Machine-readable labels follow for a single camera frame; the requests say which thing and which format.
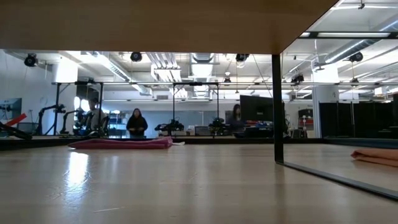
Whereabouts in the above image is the black slanted arm link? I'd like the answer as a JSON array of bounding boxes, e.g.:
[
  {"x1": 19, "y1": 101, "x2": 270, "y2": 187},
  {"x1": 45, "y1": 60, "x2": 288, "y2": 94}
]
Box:
[{"x1": 0, "y1": 121, "x2": 34, "y2": 141}]

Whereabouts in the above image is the black background robot gripper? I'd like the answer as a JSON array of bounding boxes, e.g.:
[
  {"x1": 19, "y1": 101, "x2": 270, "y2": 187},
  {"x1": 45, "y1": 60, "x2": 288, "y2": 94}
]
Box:
[
  {"x1": 154, "y1": 117, "x2": 185, "y2": 134},
  {"x1": 208, "y1": 117, "x2": 227, "y2": 136}
]

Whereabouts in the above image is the person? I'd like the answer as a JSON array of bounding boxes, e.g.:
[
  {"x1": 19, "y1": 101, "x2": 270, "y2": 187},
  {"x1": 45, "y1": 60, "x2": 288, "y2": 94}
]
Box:
[
  {"x1": 126, "y1": 108, "x2": 149, "y2": 139},
  {"x1": 228, "y1": 103, "x2": 247, "y2": 135},
  {"x1": 84, "y1": 97, "x2": 109, "y2": 137}
]

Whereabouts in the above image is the black monitor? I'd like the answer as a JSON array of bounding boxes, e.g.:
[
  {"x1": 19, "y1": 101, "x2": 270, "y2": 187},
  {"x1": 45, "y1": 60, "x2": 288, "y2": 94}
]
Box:
[{"x1": 239, "y1": 94, "x2": 274, "y2": 123}]

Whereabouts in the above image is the purple folded cloth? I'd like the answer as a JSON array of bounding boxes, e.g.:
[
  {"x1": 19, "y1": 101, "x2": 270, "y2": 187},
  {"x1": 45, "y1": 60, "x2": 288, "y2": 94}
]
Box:
[{"x1": 68, "y1": 136, "x2": 174, "y2": 151}]

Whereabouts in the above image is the white pillar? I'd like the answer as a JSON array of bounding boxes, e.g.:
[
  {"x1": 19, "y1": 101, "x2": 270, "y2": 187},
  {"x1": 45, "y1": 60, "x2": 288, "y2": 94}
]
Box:
[{"x1": 312, "y1": 67, "x2": 340, "y2": 139}]

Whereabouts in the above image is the red slanted bar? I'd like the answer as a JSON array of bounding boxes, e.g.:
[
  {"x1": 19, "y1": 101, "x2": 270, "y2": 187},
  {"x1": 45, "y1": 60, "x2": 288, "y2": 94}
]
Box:
[{"x1": 5, "y1": 113, "x2": 28, "y2": 128}]

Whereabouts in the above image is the orange folded cloth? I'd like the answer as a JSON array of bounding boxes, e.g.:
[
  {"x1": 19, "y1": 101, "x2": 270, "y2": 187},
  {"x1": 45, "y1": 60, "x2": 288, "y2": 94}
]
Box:
[{"x1": 350, "y1": 148, "x2": 398, "y2": 168}]

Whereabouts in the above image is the black metal rig frame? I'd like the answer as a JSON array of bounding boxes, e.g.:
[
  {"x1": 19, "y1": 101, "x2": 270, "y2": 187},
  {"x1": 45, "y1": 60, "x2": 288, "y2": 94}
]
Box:
[
  {"x1": 50, "y1": 80, "x2": 105, "y2": 137},
  {"x1": 172, "y1": 82, "x2": 220, "y2": 133}
]

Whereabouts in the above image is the black partition wall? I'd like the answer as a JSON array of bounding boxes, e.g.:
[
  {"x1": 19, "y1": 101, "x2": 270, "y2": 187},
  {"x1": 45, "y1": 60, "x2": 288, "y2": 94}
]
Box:
[{"x1": 319, "y1": 93, "x2": 398, "y2": 139}]

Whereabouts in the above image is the blue wall screen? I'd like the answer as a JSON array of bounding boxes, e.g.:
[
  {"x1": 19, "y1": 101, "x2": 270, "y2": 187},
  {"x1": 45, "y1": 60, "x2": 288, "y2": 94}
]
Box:
[{"x1": 0, "y1": 97, "x2": 23, "y2": 121}]

